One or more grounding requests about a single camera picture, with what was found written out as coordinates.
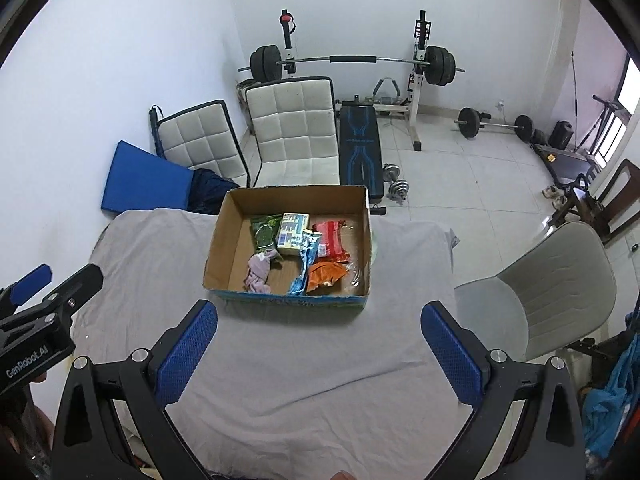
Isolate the white padded chair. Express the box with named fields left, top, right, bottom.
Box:
left=246, top=76, right=340, bottom=188
left=149, top=100, right=250, bottom=188

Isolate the white barbell rack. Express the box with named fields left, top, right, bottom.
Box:
left=279, top=9, right=431, bottom=152

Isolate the green snack bag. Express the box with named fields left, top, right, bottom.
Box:
left=250, top=214, right=282, bottom=261

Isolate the dark blue cloth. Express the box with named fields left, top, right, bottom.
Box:
left=186, top=168, right=238, bottom=216

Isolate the grey table cloth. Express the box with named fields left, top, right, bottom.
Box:
left=73, top=209, right=470, bottom=479

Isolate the blue plastic bag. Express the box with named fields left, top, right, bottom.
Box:
left=582, top=335, right=639, bottom=460

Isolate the right white padded chair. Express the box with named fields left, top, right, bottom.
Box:
left=246, top=76, right=340, bottom=188

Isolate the blue snack packet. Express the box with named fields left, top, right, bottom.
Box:
left=288, top=230, right=321, bottom=296

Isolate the blue foam mat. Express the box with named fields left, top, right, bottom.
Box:
left=101, top=141, right=193, bottom=214

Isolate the barbell on rack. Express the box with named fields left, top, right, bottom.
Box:
left=238, top=44, right=465, bottom=86

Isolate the brown cardboard box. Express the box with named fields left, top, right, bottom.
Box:
left=203, top=185, right=372, bottom=309

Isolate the black tripod stand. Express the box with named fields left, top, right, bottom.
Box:
left=570, top=54, right=639, bottom=168

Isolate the barbell on floor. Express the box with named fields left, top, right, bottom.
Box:
left=454, top=107, right=535, bottom=143

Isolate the yellow blue tissue pack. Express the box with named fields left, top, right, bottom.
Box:
left=277, top=212, right=309, bottom=256

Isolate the dark wooden chair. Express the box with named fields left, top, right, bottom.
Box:
left=548, top=158, right=639, bottom=246

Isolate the red snack pack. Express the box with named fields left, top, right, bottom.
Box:
left=312, top=220, right=350, bottom=263

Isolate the left white padded chair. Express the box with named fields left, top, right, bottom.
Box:
left=149, top=100, right=250, bottom=188

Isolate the grey plastic chair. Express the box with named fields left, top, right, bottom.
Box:
left=454, top=222, right=617, bottom=361

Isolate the lilac sock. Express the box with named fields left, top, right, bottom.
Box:
left=243, top=248, right=279, bottom=294

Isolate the black blue weight bench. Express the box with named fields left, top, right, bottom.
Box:
left=337, top=100, right=386, bottom=216

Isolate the orange snack bag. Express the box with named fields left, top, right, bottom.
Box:
left=306, top=260, right=348, bottom=292

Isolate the black speaker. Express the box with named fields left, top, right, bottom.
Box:
left=548, top=120, right=574, bottom=151

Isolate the chrome dumbbell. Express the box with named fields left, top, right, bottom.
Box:
left=382, top=164, right=410, bottom=204

